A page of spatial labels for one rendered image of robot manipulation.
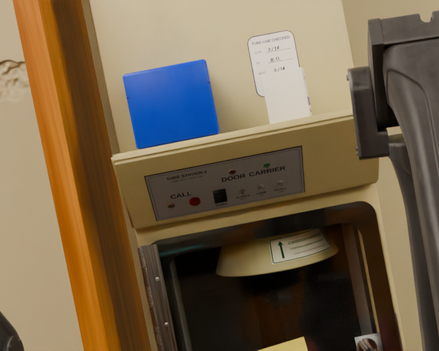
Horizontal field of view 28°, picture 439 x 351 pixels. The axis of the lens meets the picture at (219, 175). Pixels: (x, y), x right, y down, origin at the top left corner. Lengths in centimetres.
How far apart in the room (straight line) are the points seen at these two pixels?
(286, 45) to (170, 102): 20
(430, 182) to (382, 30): 11
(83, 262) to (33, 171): 55
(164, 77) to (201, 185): 14
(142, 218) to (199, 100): 18
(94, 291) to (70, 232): 8
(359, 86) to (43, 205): 102
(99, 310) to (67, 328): 55
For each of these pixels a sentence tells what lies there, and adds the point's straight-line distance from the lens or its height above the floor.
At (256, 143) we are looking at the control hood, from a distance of 103.
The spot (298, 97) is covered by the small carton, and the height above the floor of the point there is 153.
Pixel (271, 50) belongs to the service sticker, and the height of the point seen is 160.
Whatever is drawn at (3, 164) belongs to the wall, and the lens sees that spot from 160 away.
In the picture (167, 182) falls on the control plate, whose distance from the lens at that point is 106.
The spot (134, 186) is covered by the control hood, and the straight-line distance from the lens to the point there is 106.
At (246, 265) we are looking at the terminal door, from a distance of 114.
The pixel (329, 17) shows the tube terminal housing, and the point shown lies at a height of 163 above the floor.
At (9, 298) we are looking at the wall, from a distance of 163.
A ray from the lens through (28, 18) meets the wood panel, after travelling 107.
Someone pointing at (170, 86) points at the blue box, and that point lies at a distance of 103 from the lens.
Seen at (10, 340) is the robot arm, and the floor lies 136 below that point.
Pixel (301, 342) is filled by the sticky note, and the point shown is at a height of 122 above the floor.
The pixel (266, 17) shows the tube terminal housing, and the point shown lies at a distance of 115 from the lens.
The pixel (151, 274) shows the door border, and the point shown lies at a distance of 114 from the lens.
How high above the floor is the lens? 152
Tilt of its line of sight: 3 degrees down
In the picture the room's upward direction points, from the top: 11 degrees counter-clockwise
